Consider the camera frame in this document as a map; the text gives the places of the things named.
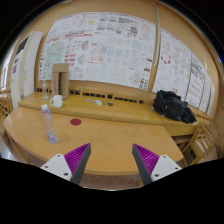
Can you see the wooden chair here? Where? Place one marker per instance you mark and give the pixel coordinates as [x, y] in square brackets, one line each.
[5, 104]
[198, 146]

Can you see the white small object on table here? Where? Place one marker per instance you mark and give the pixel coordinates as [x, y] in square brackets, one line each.
[98, 102]

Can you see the black bag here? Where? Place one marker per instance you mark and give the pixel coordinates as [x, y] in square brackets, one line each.
[170, 105]

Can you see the large poster sheet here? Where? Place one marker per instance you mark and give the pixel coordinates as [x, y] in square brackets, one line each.
[101, 46]
[180, 71]

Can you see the red round coaster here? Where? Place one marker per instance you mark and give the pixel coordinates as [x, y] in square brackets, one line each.
[75, 122]

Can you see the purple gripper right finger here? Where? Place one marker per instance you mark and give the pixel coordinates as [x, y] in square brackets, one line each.
[151, 166]

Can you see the large poster sheet right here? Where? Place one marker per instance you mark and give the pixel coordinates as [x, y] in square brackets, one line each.
[180, 71]

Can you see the white ceramic mug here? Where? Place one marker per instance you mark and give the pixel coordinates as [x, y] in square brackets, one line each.
[56, 101]

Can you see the wooden chair right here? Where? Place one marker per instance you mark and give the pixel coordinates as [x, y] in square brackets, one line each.
[198, 146]

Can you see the small clear bottle behind mug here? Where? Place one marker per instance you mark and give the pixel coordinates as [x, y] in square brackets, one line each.
[44, 89]

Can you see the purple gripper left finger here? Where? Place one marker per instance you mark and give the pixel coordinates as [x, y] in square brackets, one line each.
[70, 166]

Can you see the large poster sheet left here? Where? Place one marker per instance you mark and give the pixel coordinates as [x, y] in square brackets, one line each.
[101, 46]

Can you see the green tape roll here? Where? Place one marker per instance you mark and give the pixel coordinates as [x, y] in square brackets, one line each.
[110, 103]

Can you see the wooden chair left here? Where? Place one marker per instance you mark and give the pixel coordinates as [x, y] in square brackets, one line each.
[5, 104]

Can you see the clear plastic water bottle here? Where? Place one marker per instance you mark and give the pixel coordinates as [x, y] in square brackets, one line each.
[48, 124]

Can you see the brown cardboard box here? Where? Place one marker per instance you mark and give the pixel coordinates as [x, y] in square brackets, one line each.
[60, 80]

